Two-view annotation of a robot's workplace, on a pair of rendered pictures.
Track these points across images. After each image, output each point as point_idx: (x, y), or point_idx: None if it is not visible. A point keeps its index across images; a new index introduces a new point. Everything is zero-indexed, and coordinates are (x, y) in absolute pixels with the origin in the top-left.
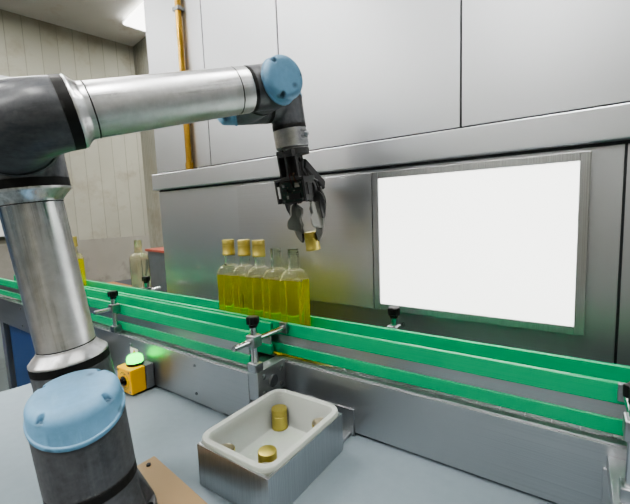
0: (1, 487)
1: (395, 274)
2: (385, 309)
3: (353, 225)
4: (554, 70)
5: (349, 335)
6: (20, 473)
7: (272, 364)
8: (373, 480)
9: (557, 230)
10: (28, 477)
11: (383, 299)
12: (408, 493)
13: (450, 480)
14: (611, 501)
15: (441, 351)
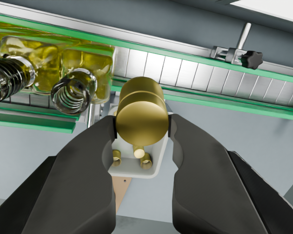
0: (6, 196)
1: None
2: (233, 7)
3: None
4: None
5: (190, 103)
6: (0, 188)
7: (99, 106)
8: (189, 120)
9: None
10: (9, 188)
11: (239, 1)
12: (207, 121)
13: None
14: None
15: (277, 117)
